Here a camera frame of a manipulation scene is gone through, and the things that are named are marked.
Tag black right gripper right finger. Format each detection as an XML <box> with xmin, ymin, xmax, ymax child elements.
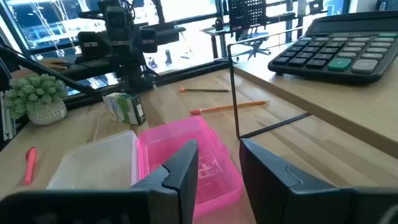
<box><xmin>239</xmin><ymin>138</ymin><xmax>398</xmax><ymax>224</ymax></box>

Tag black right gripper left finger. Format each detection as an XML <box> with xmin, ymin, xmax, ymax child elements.
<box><xmin>0</xmin><ymin>139</ymin><xmax>199</xmax><ymax>224</ymax></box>

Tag pink and clear pencil case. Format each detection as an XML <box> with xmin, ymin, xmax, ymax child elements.
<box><xmin>46</xmin><ymin>115</ymin><xmax>244</xmax><ymax>218</ymax></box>

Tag yellow green crayon box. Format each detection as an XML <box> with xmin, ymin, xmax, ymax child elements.
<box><xmin>102</xmin><ymin>92</ymin><xmax>147</xmax><ymax>126</ymax></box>

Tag pink marker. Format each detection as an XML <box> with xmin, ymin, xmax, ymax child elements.
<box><xmin>24</xmin><ymin>146</ymin><xmax>38</xmax><ymax>185</ymax></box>

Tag black pencil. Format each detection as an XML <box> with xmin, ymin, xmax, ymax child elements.
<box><xmin>178</xmin><ymin>87</ymin><xmax>230</xmax><ymax>93</ymax></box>

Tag orange pencil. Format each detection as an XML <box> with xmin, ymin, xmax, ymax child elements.
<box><xmin>189</xmin><ymin>100</ymin><xmax>270</xmax><ymax>116</ymax></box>

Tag person's hand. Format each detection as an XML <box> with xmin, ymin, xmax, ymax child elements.
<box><xmin>39</xmin><ymin>57</ymin><xmax>71</xmax><ymax>71</ymax></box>

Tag green potted plant white pot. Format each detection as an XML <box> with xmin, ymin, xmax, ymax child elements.
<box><xmin>4</xmin><ymin>73</ymin><xmax>68</xmax><ymax>126</ymax></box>

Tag background office desk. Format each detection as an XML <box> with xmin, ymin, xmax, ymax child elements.
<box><xmin>200</xmin><ymin>26</ymin><xmax>238</xmax><ymax>60</ymax></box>

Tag wooden shelf riser black legs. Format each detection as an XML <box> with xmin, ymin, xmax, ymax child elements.
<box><xmin>226</xmin><ymin>26</ymin><xmax>398</xmax><ymax>159</ymax></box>

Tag black mesh office chair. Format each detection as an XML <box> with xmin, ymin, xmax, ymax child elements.
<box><xmin>228</xmin><ymin>0</ymin><xmax>297</xmax><ymax>62</ymax></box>

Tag black desktop calculator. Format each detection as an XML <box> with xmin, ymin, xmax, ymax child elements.
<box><xmin>267</xmin><ymin>11</ymin><xmax>398</xmax><ymax>84</ymax></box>

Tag black aluminium table frame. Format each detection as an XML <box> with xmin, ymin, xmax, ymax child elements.
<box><xmin>0</xmin><ymin>42</ymin><xmax>233</xmax><ymax>111</ymax></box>

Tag silver aluminium bracket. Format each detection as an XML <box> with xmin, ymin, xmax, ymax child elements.
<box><xmin>0</xmin><ymin>91</ymin><xmax>16</xmax><ymax>142</ymax></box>

